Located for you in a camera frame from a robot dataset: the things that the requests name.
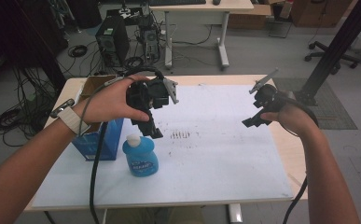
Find black computer tower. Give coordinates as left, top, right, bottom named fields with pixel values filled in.
left=94, top=15, right=131, bottom=68

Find dark curtain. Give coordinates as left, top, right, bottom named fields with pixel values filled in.
left=0, top=0, right=70, bottom=92

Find blue cardboard box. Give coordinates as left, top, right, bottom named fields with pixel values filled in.
left=71, top=74, right=125, bottom=162

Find thick black right gripper cable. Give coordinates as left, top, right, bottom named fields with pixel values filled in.
left=274, top=92, right=321, bottom=224

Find small black cable coil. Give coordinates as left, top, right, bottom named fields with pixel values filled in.
left=67, top=44, right=89, bottom=59

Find thick black left gripper cable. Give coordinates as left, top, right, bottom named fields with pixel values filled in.
left=89, top=65, right=167, bottom=224

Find grey floor mat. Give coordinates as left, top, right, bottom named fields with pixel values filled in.
left=272, top=77, right=358, bottom=131

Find person's right hand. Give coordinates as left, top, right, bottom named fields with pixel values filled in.
left=260, top=102, right=321, bottom=138

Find black metal stand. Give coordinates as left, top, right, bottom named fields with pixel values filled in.
left=294, top=0, right=361, bottom=107

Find open computer case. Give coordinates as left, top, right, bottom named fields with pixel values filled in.
left=139, top=26, right=161, bottom=63

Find bundle of black floor cables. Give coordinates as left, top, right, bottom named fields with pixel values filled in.
left=0, top=66, right=59, bottom=147

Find black keyboard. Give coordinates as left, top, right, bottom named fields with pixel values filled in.
left=149, top=0, right=207, bottom=7

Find black wire rack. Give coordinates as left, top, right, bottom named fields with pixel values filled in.
left=268, top=14, right=295, bottom=39

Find thin grey cable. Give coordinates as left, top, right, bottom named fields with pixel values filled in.
left=77, top=77, right=125, bottom=137

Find thick black gripper cable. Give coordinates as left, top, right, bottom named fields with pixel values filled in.
left=274, top=92, right=321, bottom=224
left=89, top=65, right=167, bottom=224

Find wristwatch with white band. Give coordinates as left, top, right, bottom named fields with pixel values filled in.
left=49, top=98, right=91, bottom=136

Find black office chair base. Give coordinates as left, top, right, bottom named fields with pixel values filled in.
left=304, top=40, right=361, bottom=76

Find white desk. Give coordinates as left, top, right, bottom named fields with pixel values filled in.
left=149, top=0, right=256, bottom=70

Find brown wooden cabinet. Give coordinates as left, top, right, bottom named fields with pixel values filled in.
left=289, top=0, right=354, bottom=28

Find person's left hand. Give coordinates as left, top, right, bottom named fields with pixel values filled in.
left=72, top=74, right=151, bottom=126

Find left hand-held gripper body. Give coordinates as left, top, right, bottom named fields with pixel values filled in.
left=125, top=76, right=180, bottom=126

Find blue bottle with white cap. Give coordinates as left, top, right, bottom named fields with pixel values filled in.
left=121, top=133, right=160, bottom=178

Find brown cardboard box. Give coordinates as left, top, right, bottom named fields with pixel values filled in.
left=228, top=4, right=274, bottom=31

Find white table leg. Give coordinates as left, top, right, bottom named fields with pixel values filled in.
left=228, top=203, right=243, bottom=224

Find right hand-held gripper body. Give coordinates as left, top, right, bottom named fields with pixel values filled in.
left=248, top=68, right=296, bottom=120

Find white table mat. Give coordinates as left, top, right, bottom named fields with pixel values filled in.
left=32, top=84, right=295, bottom=209

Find black cable coil by computers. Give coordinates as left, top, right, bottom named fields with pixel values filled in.
left=123, top=55, right=146, bottom=71

